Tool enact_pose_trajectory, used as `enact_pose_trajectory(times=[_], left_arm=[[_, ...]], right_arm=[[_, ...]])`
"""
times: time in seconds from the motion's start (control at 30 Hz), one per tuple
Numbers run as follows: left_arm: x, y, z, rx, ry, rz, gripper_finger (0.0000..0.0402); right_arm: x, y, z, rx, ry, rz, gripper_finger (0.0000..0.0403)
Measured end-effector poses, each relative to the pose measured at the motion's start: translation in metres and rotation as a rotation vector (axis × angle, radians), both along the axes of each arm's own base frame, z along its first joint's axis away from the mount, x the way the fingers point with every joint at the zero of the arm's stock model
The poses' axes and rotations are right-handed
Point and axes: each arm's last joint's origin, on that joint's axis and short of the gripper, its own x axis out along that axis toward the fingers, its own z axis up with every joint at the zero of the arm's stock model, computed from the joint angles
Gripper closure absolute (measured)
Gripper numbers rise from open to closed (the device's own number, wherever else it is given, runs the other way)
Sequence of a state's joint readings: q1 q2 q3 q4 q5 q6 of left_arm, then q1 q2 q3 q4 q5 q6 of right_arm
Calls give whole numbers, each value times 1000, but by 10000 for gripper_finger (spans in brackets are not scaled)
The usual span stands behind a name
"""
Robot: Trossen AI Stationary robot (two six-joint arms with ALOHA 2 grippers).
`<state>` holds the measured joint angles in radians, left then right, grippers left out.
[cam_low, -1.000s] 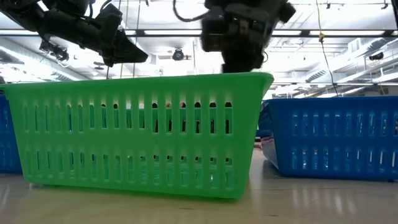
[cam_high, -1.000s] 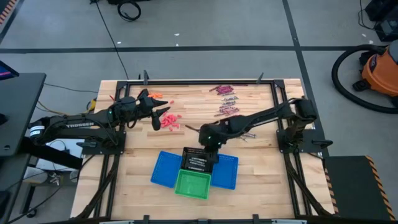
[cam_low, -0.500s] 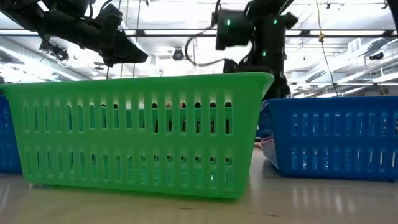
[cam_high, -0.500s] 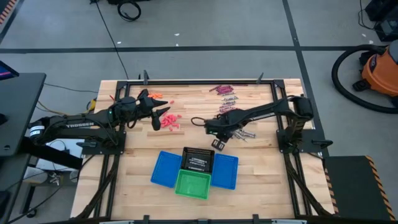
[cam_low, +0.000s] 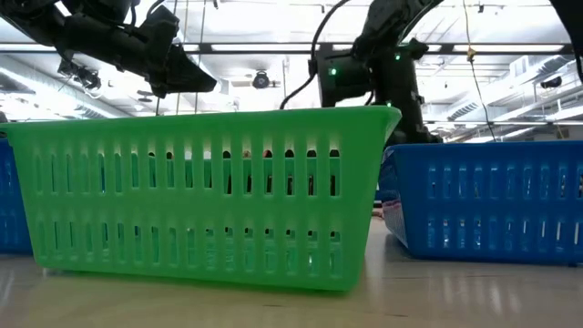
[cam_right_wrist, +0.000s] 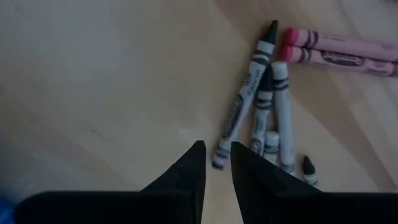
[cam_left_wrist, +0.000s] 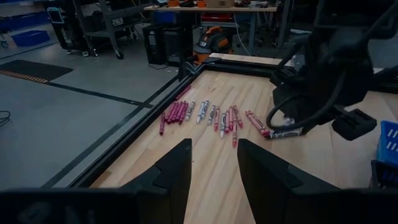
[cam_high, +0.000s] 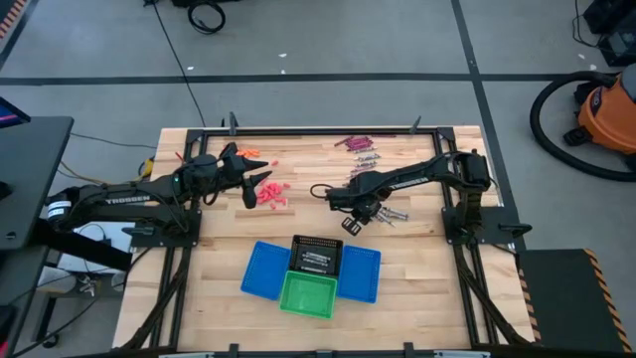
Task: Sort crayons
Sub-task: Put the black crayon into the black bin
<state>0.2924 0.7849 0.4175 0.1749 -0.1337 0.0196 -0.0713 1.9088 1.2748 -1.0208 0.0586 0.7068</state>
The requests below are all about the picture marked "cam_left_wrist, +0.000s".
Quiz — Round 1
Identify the blue storage bin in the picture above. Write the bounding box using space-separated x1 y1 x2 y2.
152 11 178 25
11 30 50 47

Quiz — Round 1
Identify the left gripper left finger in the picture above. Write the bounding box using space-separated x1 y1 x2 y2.
119 139 193 224

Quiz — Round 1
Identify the grey wheeled cart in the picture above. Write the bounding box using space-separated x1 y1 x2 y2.
72 0 155 60

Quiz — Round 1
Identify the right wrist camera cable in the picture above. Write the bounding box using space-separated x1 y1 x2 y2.
266 70 348 131

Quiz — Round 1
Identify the black floor cable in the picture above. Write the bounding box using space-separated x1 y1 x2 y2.
0 110 12 128

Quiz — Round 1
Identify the blue plastic basket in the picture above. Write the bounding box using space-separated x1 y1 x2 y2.
375 120 398 166

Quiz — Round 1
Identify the red toolbox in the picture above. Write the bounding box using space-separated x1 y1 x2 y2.
201 12 234 23

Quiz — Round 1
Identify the cardboard box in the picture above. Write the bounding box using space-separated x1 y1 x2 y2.
205 0 234 9

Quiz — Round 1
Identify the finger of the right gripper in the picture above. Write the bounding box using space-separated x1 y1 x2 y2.
295 107 312 133
302 108 336 135

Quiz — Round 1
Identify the row of blue bins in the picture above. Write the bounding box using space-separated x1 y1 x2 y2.
0 11 50 32

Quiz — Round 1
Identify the black crayon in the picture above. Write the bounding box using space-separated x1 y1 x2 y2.
264 126 305 140

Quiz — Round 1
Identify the wooden workbench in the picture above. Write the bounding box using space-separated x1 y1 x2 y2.
143 3 279 57

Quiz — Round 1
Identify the orange shop vacuum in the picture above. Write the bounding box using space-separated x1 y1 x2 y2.
192 26 234 65

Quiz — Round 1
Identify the black frame bracket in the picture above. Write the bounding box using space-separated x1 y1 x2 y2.
182 60 200 76

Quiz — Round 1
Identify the black computer tower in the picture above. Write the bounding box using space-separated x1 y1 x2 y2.
142 23 187 67

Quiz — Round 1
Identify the black floor mat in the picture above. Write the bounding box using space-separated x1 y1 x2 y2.
0 59 75 84

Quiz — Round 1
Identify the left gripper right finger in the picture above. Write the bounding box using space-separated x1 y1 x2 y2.
237 139 342 224

